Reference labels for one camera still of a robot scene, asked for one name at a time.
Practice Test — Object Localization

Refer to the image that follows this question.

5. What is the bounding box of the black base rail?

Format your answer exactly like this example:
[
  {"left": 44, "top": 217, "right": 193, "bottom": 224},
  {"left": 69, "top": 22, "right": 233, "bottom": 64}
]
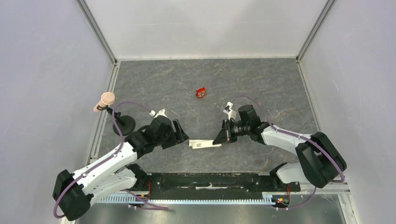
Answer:
[{"left": 131, "top": 173, "right": 301, "bottom": 200}]

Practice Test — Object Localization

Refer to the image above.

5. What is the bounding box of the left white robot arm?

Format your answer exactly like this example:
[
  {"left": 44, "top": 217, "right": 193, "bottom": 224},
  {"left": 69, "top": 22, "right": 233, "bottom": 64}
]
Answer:
[{"left": 52, "top": 115, "right": 189, "bottom": 221}]

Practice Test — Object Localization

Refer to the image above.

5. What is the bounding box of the white slotted cable duct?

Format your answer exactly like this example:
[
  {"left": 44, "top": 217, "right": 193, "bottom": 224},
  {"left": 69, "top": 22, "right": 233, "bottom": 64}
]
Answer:
[{"left": 99, "top": 193, "right": 276, "bottom": 205}]

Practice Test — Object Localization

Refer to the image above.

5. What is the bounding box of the white remote control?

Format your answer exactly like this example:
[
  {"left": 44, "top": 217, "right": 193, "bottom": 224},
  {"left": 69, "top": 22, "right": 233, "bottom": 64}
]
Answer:
[{"left": 189, "top": 140, "right": 222, "bottom": 149}]

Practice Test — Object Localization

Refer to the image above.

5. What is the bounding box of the black stand base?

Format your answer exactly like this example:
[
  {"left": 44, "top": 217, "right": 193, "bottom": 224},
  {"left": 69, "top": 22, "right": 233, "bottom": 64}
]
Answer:
[{"left": 113, "top": 112, "right": 136, "bottom": 137}]

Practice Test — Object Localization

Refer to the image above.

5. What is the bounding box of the pink handle knob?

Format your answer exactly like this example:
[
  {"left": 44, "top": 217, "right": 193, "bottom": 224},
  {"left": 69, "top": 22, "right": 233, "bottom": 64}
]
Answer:
[{"left": 93, "top": 92, "right": 115, "bottom": 112}]

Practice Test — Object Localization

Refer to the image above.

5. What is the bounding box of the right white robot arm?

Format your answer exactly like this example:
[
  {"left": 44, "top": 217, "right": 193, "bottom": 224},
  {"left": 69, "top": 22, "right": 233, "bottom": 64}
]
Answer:
[{"left": 213, "top": 102, "right": 347, "bottom": 190}]

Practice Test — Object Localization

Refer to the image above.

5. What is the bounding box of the small red toy block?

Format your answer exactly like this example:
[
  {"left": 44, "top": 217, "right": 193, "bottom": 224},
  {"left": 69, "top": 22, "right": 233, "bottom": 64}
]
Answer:
[{"left": 196, "top": 87, "right": 206, "bottom": 99}]

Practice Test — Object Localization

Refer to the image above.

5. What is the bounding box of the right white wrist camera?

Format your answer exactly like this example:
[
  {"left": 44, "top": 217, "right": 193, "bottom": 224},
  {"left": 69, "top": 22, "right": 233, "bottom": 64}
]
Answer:
[{"left": 223, "top": 102, "right": 236, "bottom": 121}]

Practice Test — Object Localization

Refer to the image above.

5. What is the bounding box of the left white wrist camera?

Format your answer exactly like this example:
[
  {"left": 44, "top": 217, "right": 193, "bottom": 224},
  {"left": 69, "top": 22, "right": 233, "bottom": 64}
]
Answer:
[{"left": 149, "top": 109, "right": 168, "bottom": 118}]

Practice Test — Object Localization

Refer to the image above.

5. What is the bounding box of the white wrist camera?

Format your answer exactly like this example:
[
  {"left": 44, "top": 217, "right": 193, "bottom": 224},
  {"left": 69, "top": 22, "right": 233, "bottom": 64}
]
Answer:
[
  {"left": 149, "top": 109, "right": 168, "bottom": 118},
  {"left": 223, "top": 102, "right": 236, "bottom": 121}
]

